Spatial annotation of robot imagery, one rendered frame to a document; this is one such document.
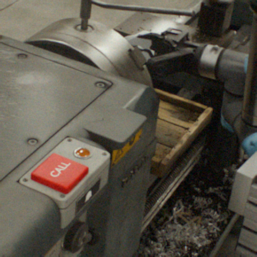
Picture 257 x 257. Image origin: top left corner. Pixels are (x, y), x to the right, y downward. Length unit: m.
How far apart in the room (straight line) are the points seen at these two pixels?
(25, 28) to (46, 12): 0.26
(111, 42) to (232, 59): 0.33
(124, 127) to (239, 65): 0.57
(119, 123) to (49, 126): 0.11
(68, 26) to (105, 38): 0.08
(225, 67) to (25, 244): 0.84
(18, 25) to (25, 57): 2.96
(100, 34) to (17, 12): 2.98
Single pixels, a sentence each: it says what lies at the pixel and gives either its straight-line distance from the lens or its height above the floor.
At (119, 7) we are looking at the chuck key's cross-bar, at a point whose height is 1.31.
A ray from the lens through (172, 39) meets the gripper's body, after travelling 1.69.
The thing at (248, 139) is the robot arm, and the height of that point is 1.02.
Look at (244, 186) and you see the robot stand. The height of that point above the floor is 1.09.
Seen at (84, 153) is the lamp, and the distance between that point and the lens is 1.03.
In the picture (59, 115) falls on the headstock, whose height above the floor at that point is 1.25.
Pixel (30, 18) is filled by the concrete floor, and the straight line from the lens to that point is 4.33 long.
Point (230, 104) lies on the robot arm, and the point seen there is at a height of 1.02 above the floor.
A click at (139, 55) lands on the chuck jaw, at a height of 1.18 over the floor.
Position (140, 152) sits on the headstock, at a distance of 1.25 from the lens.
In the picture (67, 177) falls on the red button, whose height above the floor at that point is 1.27.
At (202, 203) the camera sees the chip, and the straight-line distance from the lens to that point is 2.12.
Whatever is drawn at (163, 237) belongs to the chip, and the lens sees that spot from 1.94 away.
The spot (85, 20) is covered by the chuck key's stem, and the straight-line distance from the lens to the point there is 1.42.
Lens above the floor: 1.87
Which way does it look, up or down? 34 degrees down
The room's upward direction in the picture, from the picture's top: 7 degrees clockwise
